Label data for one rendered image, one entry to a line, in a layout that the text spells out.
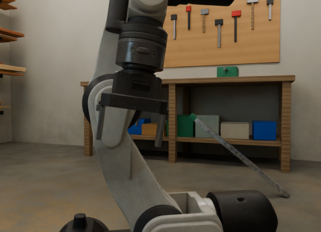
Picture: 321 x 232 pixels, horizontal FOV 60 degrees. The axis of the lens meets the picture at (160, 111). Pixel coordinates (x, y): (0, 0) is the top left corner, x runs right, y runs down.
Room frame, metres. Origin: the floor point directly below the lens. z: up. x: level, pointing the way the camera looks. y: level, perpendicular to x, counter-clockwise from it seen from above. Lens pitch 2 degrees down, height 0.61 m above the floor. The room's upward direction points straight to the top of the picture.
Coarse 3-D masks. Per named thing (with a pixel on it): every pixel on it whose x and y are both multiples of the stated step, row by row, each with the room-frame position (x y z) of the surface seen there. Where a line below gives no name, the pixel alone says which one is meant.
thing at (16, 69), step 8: (0, 0) 3.78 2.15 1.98; (8, 0) 3.89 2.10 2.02; (0, 8) 4.14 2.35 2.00; (8, 8) 4.14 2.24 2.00; (16, 8) 4.14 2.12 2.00; (0, 32) 3.76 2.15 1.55; (8, 32) 3.76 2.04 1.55; (16, 32) 3.88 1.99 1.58; (0, 40) 3.77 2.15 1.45; (8, 40) 4.07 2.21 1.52; (16, 40) 4.11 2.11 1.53; (0, 64) 3.71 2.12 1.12; (0, 72) 3.67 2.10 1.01; (8, 72) 3.78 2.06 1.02; (0, 112) 3.75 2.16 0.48
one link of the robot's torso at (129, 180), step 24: (96, 96) 0.62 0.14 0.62; (96, 120) 0.63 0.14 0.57; (120, 120) 0.63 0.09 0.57; (96, 144) 0.63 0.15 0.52; (120, 144) 0.64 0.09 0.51; (120, 168) 0.67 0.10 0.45; (144, 168) 0.69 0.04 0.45; (120, 192) 0.68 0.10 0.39; (144, 192) 0.69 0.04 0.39; (144, 216) 0.68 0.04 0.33
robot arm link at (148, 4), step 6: (132, 0) 0.47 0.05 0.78; (138, 0) 0.46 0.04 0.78; (144, 0) 0.46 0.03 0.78; (150, 0) 0.46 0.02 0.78; (156, 0) 0.46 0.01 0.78; (162, 0) 0.46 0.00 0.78; (138, 6) 0.47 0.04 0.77; (144, 6) 0.46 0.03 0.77; (150, 6) 0.46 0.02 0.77; (156, 6) 0.46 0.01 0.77; (162, 6) 0.47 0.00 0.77; (150, 12) 0.48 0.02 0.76; (156, 12) 0.48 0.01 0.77
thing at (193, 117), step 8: (200, 120) 1.96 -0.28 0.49; (208, 128) 1.93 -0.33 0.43; (216, 136) 1.91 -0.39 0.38; (224, 144) 1.89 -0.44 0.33; (232, 152) 1.87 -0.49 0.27; (248, 160) 1.84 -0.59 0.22; (256, 168) 1.82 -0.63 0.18; (264, 176) 1.80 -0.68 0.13; (272, 184) 1.79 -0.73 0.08; (280, 192) 1.77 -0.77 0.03; (288, 192) 1.78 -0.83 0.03
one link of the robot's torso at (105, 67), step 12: (108, 36) 0.68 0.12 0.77; (108, 48) 0.68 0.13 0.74; (96, 60) 0.67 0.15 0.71; (108, 60) 0.68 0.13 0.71; (96, 72) 0.67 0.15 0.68; (108, 72) 0.68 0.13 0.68; (96, 84) 0.65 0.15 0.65; (84, 96) 0.65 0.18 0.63; (84, 108) 0.65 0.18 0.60; (132, 120) 0.67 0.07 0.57
